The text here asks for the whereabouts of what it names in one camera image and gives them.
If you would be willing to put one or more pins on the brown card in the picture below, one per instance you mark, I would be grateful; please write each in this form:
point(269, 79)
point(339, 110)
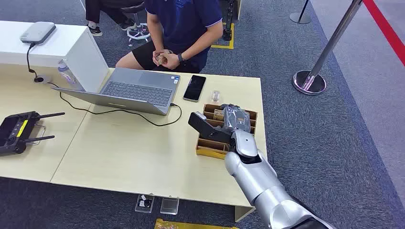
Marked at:
point(218, 114)

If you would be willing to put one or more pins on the black equipment stand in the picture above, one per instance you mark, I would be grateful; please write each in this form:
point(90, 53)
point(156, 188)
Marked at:
point(227, 19)

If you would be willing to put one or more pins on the clear acrylic holder with badge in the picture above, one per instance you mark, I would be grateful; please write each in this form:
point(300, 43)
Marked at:
point(145, 203)

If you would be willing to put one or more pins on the yellow printed sheet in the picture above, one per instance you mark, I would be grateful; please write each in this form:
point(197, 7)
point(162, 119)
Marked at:
point(189, 225)

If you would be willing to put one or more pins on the chrome stanchion post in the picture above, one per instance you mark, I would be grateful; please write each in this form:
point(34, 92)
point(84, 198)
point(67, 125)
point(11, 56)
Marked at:
point(329, 47)

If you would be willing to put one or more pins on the grey router box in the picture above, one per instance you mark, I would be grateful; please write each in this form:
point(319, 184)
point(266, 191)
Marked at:
point(38, 31)

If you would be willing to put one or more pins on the dark stanchion post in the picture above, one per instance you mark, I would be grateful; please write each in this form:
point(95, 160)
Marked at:
point(300, 16)

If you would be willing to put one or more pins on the black remote controller with antennas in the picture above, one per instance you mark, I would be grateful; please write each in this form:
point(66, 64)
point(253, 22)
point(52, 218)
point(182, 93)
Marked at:
point(14, 132)

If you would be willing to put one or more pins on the small clear plastic item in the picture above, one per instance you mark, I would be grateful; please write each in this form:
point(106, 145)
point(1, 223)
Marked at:
point(215, 96)

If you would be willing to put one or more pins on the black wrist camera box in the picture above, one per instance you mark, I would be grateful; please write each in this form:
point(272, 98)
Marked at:
point(205, 128)

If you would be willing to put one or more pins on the seated person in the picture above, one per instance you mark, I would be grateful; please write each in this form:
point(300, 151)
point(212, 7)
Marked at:
point(185, 22)

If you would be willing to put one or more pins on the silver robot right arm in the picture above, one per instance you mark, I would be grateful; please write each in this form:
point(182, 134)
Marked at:
point(262, 183)

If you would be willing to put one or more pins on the person's left hand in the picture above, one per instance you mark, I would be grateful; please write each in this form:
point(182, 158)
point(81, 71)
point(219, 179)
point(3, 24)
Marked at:
point(172, 61)

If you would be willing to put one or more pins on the grey laptop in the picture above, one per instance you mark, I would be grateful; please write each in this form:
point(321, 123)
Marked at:
point(139, 90)

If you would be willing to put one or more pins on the red barrier belt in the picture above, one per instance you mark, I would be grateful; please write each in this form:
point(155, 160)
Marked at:
point(386, 28)

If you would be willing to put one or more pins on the person's right hand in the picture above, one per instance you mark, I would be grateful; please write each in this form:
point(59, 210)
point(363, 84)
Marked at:
point(158, 56)

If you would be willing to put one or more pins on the clear water bottle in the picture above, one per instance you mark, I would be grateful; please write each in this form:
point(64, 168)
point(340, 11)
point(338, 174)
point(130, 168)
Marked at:
point(67, 75)

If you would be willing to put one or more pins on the black smartphone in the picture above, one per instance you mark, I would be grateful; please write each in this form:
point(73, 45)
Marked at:
point(194, 88)

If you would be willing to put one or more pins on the black wristwatch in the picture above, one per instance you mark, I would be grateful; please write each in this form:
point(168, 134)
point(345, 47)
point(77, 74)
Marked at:
point(181, 58)

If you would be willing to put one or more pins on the wooden card organizer box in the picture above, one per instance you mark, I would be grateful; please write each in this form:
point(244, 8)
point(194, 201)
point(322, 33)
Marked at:
point(211, 148)

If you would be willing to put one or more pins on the black stool with chrome base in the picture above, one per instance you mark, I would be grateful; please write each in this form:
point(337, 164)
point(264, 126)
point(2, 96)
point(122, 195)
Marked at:
point(138, 31)

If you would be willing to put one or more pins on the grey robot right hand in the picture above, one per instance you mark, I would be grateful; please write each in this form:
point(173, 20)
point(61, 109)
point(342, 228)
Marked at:
point(234, 119)

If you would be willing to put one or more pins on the white cabinet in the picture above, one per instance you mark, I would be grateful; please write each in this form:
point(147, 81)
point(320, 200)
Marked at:
point(72, 47)

